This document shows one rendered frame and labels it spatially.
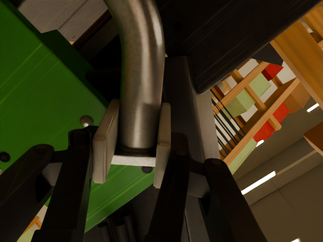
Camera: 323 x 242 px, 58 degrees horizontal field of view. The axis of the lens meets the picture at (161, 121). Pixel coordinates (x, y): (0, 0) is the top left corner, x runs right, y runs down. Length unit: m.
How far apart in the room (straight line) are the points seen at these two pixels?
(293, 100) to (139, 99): 4.05
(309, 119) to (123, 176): 9.51
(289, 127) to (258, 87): 5.96
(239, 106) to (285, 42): 2.58
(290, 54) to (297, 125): 8.71
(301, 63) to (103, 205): 0.83
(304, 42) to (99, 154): 0.90
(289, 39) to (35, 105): 0.85
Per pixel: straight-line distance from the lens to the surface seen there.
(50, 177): 0.16
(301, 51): 1.01
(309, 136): 0.79
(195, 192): 0.16
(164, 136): 0.17
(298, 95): 4.30
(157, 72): 0.20
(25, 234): 6.68
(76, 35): 0.93
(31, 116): 0.26
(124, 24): 0.19
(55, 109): 0.25
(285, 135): 9.71
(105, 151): 0.17
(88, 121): 0.24
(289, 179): 7.91
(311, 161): 7.83
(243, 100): 3.54
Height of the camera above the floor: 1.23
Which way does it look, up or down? 2 degrees up
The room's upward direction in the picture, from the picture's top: 141 degrees clockwise
